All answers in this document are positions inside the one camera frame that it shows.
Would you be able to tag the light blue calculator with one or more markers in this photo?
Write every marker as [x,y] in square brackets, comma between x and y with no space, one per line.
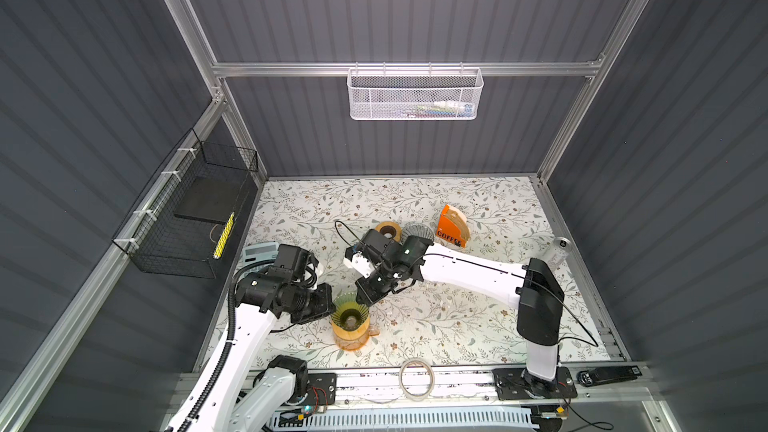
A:
[265,251]

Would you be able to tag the white wire basket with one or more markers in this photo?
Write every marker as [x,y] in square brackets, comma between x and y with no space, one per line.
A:
[414,93]

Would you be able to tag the black remote device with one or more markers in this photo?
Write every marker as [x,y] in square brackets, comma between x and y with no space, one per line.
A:
[605,375]

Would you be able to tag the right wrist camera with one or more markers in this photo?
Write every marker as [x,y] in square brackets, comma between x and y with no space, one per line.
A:
[355,260]

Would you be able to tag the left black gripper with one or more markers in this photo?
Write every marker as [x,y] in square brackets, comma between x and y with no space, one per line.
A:
[321,303]

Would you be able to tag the white vented cable duct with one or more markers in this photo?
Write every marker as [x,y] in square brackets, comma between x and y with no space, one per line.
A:
[402,419]

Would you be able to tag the clear plastic bottle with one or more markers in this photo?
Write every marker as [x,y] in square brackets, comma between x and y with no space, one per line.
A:
[556,252]

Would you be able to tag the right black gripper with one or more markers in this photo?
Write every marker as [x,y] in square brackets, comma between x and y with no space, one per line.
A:
[381,276]

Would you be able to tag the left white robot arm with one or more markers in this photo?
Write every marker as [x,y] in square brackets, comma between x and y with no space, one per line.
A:
[215,403]

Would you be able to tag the yellow striped stick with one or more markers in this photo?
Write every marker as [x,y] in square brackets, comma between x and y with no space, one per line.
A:
[224,237]

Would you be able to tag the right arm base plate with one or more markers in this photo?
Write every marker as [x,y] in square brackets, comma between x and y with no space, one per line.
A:
[518,384]

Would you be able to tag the tape roll centre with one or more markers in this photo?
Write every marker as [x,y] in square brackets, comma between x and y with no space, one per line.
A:
[416,379]

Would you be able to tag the orange coffee filter box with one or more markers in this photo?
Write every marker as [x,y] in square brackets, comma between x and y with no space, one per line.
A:
[453,226]

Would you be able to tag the grey glass dripper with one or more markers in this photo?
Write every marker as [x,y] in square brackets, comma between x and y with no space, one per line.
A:
[415,229]

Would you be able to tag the green glass dripper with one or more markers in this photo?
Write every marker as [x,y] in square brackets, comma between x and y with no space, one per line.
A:
[349,315]

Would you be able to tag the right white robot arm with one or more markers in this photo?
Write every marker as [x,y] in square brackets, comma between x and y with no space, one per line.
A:
[530,289]

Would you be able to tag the orange glass carafe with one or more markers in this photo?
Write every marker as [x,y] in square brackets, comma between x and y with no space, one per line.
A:
[352,340]

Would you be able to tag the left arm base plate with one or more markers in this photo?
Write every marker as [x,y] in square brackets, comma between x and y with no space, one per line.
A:
[314,389]

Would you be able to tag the black wire basket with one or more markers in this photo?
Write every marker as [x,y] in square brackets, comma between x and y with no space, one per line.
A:
[174,229]

